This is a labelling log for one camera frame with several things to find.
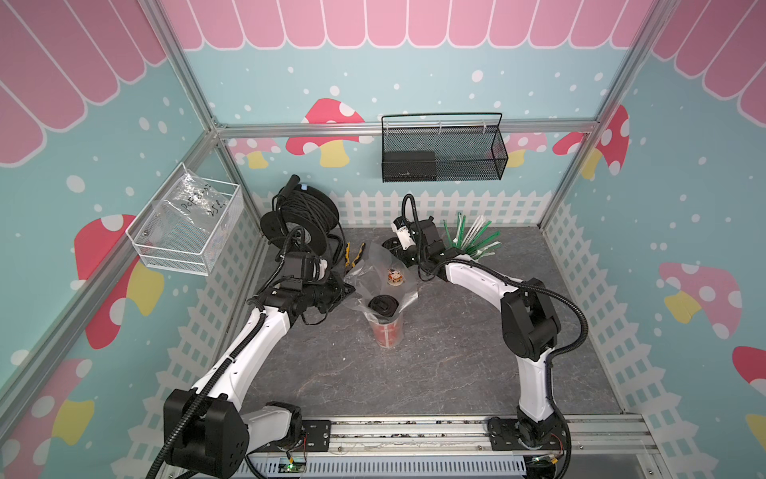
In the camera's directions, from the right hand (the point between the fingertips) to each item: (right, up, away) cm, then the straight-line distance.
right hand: (392, 250), depth 94 cm
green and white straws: (+28, +3, +5) cm, 29 cm away
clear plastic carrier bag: (-4, -7, -6) cm, 10 cm away
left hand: (-10, -12, -14) cm, 21 cm away
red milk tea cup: (-1, -18, -18) cm, 26 cm away
